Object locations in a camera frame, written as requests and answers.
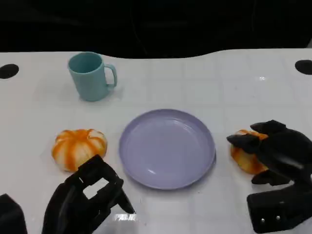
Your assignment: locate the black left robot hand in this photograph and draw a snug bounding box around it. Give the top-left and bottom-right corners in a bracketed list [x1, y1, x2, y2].
[41, 154, 136, 234]

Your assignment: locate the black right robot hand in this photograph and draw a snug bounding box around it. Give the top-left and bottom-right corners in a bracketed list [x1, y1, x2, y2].
[226, 119, 312, 186]

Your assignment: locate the orange white toy bread roll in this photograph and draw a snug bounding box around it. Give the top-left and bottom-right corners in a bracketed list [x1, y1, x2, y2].
[230, 129, 269, 175]
[51, 129, 108, 172]

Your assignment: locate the lilac plate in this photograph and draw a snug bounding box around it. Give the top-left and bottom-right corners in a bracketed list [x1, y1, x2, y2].
[118, 108, 217, 191]

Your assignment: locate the pale green mug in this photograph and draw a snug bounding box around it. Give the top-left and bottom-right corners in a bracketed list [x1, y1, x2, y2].
[68, 51, 118, 102]

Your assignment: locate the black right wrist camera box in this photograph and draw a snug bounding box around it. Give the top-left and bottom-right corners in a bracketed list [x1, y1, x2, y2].
[246, 179, 312, 234]

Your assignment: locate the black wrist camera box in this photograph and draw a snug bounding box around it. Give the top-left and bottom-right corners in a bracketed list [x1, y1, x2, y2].
[246, 179, 312, 234]
[0, 193, 28, 234]

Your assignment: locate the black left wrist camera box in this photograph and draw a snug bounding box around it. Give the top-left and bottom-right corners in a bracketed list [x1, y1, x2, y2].
[0, 193, 28, 234]

